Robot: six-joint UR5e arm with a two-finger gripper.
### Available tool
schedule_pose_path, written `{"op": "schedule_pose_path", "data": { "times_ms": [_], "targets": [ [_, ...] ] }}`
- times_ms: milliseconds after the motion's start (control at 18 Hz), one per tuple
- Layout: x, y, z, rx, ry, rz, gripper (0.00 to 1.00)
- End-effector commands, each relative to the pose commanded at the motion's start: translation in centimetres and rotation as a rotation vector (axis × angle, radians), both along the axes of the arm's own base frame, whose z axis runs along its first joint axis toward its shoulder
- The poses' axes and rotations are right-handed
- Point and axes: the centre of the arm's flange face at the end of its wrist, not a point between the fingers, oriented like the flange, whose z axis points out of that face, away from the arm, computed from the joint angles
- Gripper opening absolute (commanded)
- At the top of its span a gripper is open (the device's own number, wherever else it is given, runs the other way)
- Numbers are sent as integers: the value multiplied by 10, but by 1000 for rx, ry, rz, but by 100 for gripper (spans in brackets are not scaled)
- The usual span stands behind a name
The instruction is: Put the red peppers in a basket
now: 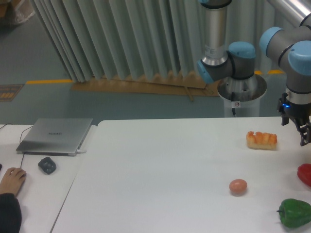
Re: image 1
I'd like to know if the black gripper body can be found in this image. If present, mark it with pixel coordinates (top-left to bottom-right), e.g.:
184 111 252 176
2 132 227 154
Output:
277 93 311 126

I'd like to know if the red bell pepper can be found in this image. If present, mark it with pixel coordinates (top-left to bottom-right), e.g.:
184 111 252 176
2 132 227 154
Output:
297 164 311 187

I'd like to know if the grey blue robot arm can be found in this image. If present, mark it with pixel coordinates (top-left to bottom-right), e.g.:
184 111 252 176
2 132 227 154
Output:
197 0 311 146

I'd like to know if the black sleeved forearm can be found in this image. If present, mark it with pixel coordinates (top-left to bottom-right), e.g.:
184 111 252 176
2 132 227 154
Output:
0 193 22 233

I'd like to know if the person's bare hand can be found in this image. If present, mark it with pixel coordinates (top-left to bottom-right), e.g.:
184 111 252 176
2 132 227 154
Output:
0 167 26 197

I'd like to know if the orange bread toy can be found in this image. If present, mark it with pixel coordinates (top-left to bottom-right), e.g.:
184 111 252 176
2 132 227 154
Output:
246 131 277 150

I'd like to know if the brown egg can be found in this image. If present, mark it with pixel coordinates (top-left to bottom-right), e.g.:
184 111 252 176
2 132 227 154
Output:
229 179 248 195

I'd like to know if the green bell pepper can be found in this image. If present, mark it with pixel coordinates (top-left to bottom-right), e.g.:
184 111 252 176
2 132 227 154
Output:
277 199 311 228

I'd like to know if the brown cardboard sheet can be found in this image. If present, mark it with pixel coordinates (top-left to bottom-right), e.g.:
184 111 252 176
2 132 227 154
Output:
71 70 219 101

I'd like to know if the pale green curtain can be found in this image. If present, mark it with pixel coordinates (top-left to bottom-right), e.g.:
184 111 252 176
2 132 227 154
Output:
32 0 311 84

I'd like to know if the silver laptop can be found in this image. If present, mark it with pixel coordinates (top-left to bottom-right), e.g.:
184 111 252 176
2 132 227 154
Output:
16 118 93 156

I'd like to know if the black round controller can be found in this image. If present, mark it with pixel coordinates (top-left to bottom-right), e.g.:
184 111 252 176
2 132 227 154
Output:
38 157 57 175

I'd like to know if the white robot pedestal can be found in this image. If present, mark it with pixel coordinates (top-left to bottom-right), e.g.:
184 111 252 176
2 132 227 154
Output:
217 74 267 117

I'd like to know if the black mouse cable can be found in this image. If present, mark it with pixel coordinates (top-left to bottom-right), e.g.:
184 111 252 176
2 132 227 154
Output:
0 123 35 169

